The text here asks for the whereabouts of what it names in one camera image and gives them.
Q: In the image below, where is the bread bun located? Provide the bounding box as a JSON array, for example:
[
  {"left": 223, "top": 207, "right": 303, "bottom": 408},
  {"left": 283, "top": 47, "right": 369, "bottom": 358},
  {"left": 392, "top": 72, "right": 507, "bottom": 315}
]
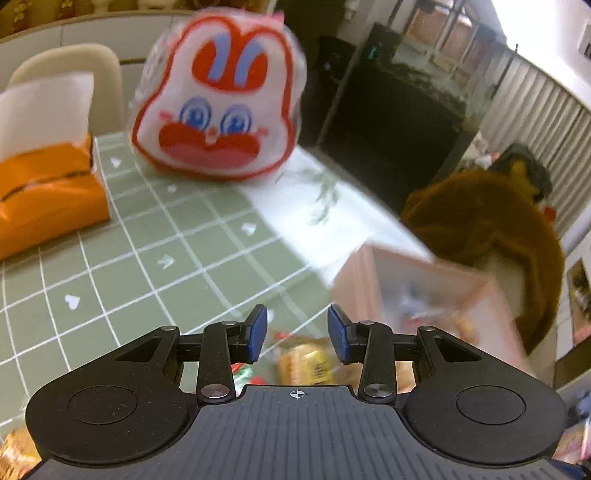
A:
[{"left": 276, "top": 336, "right": 362, "bottom": 388}]

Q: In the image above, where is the red snack packet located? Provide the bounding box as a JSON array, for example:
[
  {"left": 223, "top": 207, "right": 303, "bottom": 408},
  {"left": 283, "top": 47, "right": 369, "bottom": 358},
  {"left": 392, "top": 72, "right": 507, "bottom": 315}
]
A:
[{"left": 231, "top": 363, "right": 266, "bottom": 389}]

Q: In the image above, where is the pink cardboard box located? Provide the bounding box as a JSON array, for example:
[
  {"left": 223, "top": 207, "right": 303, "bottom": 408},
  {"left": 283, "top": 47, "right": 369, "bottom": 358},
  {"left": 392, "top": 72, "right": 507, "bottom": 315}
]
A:
[{"left": 332, "top": 243, "right": 533, "bottom": 374}]

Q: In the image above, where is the green grid tablecloth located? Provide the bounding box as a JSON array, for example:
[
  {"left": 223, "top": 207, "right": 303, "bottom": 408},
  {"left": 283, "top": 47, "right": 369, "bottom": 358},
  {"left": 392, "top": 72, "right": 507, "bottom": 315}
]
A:
[{"left": 1, "top": 134, "right": 329, "bottom": 433}]

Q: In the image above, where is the black glass cabinet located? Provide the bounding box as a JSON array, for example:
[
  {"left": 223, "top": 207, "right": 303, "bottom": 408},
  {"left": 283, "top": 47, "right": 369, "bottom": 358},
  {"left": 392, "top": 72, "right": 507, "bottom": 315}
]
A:
[{"left": 300, "top": 19, "right": 464, "bottom": 212}]

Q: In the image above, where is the orange tissue box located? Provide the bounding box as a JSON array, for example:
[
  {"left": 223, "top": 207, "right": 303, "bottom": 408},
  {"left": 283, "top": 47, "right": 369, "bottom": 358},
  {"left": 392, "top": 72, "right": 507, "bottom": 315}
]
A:
[{"left": 1, "top": 72, "right": 110, "bottom": 260}]

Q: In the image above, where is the rabbit face snack bag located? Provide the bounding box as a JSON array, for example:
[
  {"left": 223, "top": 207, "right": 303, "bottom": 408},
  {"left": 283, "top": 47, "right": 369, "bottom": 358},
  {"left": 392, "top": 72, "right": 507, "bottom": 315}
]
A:
[{"left": 129, "top": 7, "right": 308, "bottom": 180}]

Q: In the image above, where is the cream dining chair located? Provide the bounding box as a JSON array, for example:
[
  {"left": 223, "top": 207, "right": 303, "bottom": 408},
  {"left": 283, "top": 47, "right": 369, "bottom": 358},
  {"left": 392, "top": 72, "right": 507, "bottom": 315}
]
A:
[{"left": 8, "top": 43, "right": 126, "bottom": 137}]

